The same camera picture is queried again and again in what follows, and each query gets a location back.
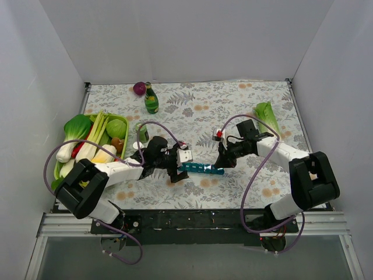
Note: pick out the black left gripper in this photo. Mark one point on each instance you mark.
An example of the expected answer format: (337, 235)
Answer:
(173, 163)

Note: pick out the red onion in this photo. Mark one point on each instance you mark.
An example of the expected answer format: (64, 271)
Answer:
(139, 88)

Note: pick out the yellow white cabbage toy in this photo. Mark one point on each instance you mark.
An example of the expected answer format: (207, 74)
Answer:
(105, 154)

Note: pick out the celery stalks toy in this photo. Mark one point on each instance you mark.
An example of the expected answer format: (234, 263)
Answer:
(88, 150)

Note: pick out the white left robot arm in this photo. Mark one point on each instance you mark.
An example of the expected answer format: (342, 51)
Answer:
(80, 192)

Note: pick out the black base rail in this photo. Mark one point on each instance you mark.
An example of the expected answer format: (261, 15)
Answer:
(187, 226)

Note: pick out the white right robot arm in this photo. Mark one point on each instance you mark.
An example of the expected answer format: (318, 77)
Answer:
(312, 179)

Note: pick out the round green cabbage toy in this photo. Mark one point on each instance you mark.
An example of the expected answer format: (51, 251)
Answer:
(116, 128)

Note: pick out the teal weekly pill organizer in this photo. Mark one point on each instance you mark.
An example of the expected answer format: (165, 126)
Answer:
(201, 168)

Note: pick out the brown mushroom toy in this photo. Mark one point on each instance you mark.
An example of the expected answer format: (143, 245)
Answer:
(118, 144)

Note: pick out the green glass bottle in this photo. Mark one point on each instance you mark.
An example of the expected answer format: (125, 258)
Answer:
(151, 100)

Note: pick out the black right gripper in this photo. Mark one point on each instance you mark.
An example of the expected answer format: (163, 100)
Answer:
(225, 153)

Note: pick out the red chili pepper toy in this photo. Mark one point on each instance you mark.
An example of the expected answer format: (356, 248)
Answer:
(79, 145)

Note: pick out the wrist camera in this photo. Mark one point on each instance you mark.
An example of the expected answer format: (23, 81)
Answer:
(184, 156)
(219, 135)

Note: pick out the green plastic basket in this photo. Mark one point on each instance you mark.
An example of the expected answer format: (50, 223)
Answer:
(104, 140)

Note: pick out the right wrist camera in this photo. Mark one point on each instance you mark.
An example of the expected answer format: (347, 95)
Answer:
(219, 135)

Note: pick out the small white green vegetable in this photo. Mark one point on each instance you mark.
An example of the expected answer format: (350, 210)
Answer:
(66, 168)

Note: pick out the green pill bottle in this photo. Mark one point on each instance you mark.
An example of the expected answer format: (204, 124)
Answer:
(141, 130)

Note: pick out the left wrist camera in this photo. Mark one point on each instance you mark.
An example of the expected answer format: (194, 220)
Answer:
(184, 156)

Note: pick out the napa cabbage on table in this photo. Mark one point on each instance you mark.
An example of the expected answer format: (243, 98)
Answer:
(264, 112)

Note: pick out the bok choy toy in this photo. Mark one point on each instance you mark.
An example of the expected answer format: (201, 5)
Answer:
(76, 128)

